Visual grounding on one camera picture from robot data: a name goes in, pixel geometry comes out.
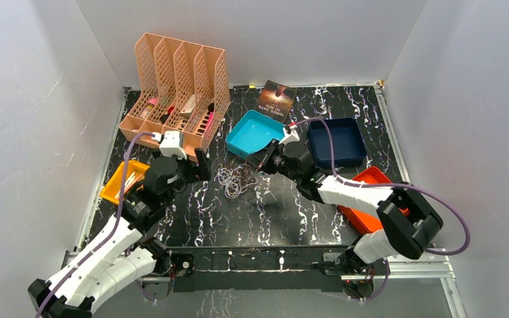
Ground yellow small bin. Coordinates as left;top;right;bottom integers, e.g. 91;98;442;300
99;160;150;205

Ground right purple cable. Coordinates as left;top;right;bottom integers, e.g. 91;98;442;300
286;117;471;256

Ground aluminium frame rail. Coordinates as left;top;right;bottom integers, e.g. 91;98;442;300
372;83;467;317

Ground orange square tray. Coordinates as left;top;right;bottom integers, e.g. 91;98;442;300
337;166;411;235

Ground purple cable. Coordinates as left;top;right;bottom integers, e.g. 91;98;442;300
32;131;162;318
286;117;471;256

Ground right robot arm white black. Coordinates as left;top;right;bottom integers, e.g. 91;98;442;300
247;139;443;275

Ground white box in organizer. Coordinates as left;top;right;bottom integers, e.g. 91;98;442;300
180;94;196;119

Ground pink marker in organizer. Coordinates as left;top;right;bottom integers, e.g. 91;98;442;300
204;111;215;136

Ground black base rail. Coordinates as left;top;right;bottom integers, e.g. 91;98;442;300
173;246;354;292

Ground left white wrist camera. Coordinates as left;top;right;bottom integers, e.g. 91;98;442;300
159;131;187;159

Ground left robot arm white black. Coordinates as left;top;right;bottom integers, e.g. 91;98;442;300
28;148;211;317

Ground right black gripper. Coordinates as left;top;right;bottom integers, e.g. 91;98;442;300
245;138;301;184

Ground dark book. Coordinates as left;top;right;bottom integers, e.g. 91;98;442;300
254;80;297;123

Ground pink plastic file organizer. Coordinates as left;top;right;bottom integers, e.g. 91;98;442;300
119;33;231;160

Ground thin cables pile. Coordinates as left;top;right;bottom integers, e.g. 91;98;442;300
215;158;264;201

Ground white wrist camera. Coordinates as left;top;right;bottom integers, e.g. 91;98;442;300
279;126;300;145
159;131;187;159

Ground navy blue square tray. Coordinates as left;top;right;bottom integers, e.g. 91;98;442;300
307;117;367;170

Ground pens in yellow bin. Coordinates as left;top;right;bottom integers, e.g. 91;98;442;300
115;172;144;199

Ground pink bottle in organizer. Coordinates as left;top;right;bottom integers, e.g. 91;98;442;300
139;97;158;119

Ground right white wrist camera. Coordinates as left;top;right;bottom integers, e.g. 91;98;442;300
279;126;300;145

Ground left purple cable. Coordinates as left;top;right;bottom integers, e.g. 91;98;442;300
32;131;162;318

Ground teal square tray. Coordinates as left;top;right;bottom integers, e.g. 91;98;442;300
225;110;284;159

